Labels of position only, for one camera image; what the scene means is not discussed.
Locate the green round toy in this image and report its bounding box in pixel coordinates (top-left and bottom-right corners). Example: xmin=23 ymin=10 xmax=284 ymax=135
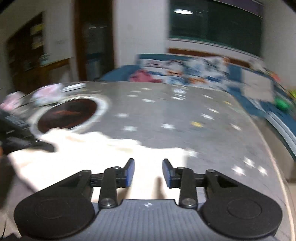
xmin=275 ymin=98 xmax=290 ymax=111

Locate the grey star tablecloth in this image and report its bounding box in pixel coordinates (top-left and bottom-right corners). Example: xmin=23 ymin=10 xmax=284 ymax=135
xmin=4 ymin=82 xmax=295 ymax=240

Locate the dark wooden shelf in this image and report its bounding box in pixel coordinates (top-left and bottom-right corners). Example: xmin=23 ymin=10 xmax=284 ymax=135
xmin=6 ymin=13 xmax=71 ymax=94

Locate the dark window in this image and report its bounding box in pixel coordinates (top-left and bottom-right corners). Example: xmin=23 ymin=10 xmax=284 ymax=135
xmin=169 ymin=1 xmax=263 ymax=57

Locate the blue sofa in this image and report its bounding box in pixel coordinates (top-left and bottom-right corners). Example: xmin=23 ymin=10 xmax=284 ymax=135
xmin=100 ymin=54 xmax=295 ymax=156

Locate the black round induction cooktop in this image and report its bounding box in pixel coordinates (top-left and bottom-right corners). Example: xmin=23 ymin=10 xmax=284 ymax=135
xmin=28 ymin=94 xmax=111 ymax=137

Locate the left butterfly pillow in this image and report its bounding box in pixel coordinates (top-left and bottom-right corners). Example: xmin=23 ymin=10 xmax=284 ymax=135
xmin=139 ymin=59 xmax=187 ymax=85

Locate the cream white garment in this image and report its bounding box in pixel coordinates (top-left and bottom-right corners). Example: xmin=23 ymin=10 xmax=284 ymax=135
xmin=9 ymin=128 xmax=198 ymax=200

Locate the pink tissue pack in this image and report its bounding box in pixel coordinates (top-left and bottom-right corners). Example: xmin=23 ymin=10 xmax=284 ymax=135
xmin=30 ymin=83 xmax=65 ymax=106

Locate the dark wooden door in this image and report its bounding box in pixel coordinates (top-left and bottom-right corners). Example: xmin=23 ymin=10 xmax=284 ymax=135
xmin=74 ymin=1 xmax=115 ymax=81

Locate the pink crumpled cloth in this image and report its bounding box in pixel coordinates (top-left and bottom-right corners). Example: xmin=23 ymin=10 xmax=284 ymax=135
xmin=128 ymin=70 xmax=162 ymax=83

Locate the grey plain cushion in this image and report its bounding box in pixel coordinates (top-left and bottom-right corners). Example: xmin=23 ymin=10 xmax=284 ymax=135
xmin=241 ymin=69 xmax=274 ymax=102

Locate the left hand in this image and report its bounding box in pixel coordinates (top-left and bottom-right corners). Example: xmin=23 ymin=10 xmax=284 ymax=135
xmin=0 ymin=147 xmax=15 ymax=208

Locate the right butterfly pillow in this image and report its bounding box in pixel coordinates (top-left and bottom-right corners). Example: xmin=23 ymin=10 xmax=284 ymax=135
xmin=185 ymin=56 xmax=230 ymax=90

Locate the white remote control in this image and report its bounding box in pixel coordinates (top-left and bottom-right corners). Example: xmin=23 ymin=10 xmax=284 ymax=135
xmin=61 ymin=83 xmax=86 ymax=92

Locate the butterfly pillow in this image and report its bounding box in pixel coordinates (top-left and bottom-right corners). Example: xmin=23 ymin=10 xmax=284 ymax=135
xmin=139 ymin=59 xmax=187 ymax=85
xmin=185 ymin=56 xmax=230 ymax=90

